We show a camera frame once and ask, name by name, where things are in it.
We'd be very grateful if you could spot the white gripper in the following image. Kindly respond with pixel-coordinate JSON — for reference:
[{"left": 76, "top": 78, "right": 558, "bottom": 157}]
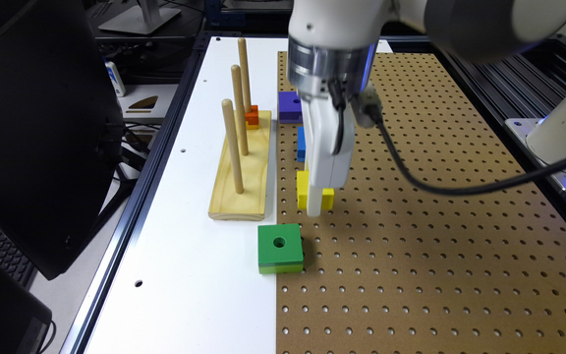
[{"left": 301, "top": 93, "right": 356, "bottom": 217}]

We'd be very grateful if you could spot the yellow wooden block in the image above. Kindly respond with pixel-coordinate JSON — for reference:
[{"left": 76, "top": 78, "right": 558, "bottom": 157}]
[{"left": 296, "top": 170, "right": 335, "bottom": 209}]

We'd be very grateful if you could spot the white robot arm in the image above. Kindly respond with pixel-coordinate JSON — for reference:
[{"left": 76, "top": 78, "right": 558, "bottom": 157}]
[{"left": 287, "top": 0, "right": 566, "bottom": 216}]

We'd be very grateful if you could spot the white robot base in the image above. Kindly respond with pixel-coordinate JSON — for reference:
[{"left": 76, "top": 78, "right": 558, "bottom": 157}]
[{"left": 504, "top": 63, "right": 566, "bottom": 199}]

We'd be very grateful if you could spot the blue wooden block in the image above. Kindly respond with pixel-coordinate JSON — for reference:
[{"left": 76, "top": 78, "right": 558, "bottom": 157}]
[{"left": 296, "top": 126, "right": 307, "bottom": 162}]

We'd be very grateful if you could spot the green wooden block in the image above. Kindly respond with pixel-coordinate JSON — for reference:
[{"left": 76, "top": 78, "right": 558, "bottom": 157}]
[{"left": 257, "top": 223, "right": 304, "bottom": 274}]

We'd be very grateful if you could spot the purple wooden block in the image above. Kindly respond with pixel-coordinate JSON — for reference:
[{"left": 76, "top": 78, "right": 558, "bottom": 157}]
[{"left": 278, "top": 91, "right": 303, "bottom": 124}]

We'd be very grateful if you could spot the orange wooden block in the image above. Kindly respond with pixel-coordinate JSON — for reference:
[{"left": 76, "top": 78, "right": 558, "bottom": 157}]
[{"left": 245, "top": 105, "right": 259, "bottom": 130}]

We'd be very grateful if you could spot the wooden peg base board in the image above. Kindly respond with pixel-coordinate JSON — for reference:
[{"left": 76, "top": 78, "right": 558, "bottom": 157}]
[{"left": 208, "top": 110, "right": 271, "bottom": 221}]

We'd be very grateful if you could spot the brown perforated pegboard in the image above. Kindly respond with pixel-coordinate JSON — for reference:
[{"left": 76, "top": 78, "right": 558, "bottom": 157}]
[{"left": 275, "top": 50, "right": 566, "bottom": 354}]

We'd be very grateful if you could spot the front wooden peg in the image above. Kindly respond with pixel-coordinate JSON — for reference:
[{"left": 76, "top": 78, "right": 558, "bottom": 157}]
[{"left": 221, "top": 98, "right": 244, "bottom": 194}]

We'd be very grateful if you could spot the wooden peg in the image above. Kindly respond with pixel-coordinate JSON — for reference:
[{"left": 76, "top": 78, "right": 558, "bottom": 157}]
[
  {"left": 221, "top": 98, "right": 244, "bottom": 194},
  {"left": 238, "top": 37, "right": 253, "bottom": 113},
  {"left": 231, "top": 65, "right": 249, "bottom": 156}
]

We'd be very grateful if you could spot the middle wooden peg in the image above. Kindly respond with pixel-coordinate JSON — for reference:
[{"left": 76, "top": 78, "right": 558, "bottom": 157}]
[{"left": 231, "top": 65, "right": 249, "bottom": 156}]

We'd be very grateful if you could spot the rear wooden peg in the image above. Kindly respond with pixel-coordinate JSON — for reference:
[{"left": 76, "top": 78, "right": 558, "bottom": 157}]
[{"left": 238, "top": 37, "right": 253, "bottom": 113}]

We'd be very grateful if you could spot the white blue small device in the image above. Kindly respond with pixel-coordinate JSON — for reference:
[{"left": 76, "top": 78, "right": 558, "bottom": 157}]
[{"left": 105, "top": 61, "right": 126, "bottom": 97}]

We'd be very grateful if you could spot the silver monitor stand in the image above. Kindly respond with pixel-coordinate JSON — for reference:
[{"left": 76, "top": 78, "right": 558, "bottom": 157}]
[{"left": 98, "top": 0, "right": 182, "bottom": 34}]

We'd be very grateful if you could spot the black computer monitor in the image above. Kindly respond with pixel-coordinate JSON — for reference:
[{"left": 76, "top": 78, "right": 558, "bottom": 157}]
[{"left": 0, "top": 0, "right": 123, "bottom": 279}]

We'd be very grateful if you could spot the black keyboard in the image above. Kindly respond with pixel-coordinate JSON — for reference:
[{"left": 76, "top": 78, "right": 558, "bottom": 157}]
[{"left": 0, "top": 230, "right": 36, "bottom": 288}]

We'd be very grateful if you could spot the black laptop corner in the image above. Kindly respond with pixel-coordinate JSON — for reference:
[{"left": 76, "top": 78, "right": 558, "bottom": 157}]
[{"left": 0, "top": 268, "right": 52, "bottom": 354}]

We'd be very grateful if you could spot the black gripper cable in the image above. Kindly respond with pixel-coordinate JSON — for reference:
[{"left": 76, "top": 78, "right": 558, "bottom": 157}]
[{"left": 329, "top": 78, "right": 566, "bottom": 197}]

